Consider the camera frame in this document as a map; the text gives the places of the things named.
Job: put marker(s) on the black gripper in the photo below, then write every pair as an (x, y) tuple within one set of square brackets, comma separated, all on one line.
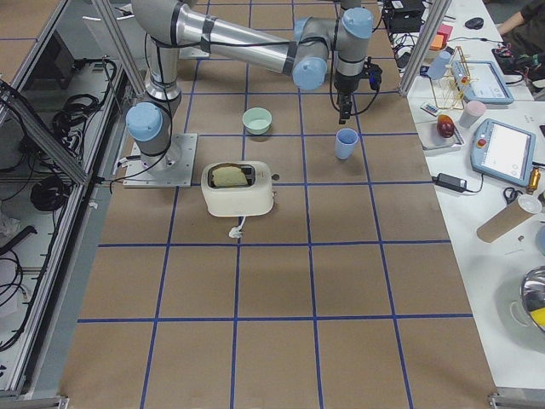
[(343, 86)]

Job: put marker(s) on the blue cup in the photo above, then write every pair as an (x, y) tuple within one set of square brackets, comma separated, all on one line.
[(346, 141), (438, 67)]

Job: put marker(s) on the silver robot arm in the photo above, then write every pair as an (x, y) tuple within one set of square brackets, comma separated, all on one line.
[(321, 49)]

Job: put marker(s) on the remote control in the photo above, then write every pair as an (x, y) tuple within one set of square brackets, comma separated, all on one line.
[(430, 109)]

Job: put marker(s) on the green bowl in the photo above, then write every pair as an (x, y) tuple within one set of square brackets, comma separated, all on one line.
[(257, 120)]

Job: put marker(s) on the metal tray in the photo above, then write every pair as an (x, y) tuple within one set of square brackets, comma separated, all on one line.
[(432, 141)]

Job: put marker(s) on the blue cup on rack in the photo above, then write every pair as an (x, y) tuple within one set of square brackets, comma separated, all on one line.
[(438, 67)]

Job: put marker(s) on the red mango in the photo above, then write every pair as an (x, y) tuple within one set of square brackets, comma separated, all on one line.
[(445, 126)]

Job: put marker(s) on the black electronics box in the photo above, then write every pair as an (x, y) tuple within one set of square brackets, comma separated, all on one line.
[(402, 16)]

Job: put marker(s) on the orange sticky note block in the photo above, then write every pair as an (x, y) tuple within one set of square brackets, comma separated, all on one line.
[(441, 37)]

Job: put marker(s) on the black power adapter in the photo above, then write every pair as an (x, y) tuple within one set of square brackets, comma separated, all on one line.
[(452, 183)]

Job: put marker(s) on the pink cup on side table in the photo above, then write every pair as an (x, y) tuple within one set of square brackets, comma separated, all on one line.
[(473, 111)]

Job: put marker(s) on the far teach pendant tablet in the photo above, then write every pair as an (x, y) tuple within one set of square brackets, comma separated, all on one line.
[(481, 80)]

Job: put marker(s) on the teach pendant tablet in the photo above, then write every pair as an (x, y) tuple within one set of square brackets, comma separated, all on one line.
[(481, 80), (503, 151)]

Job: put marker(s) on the toast slice in toaster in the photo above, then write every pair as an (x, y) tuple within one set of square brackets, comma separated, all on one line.
[(229, 176)]

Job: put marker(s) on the white toaster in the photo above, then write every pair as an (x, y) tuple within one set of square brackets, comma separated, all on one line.
[(255, 199)]

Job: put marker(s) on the black computer mouse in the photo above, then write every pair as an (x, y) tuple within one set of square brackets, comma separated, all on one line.
[(475, 23)]

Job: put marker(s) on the near teach pendant tablet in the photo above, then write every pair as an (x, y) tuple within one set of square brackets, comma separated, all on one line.
[(503, 151)]

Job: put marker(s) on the scissors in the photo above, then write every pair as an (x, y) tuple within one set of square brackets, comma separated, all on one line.
[(511, 194)]

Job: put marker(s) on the person at desk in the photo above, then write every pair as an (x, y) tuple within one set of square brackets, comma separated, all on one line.
[(524, 30)]

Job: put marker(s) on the cardboard tube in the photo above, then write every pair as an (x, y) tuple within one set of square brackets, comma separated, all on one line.
[(522, 209)]

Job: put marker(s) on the steel mixing bowl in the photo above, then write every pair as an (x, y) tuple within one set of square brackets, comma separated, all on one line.
[(532, 296)]

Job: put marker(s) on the gold wire cup rack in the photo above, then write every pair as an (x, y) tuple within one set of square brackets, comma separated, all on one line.
[(449, 91)]

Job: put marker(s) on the aluminium frame post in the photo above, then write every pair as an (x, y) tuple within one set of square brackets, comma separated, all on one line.
[(435, 16)]

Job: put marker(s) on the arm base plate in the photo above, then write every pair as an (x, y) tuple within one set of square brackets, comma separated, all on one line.
[(175, 169), (188, 52)]

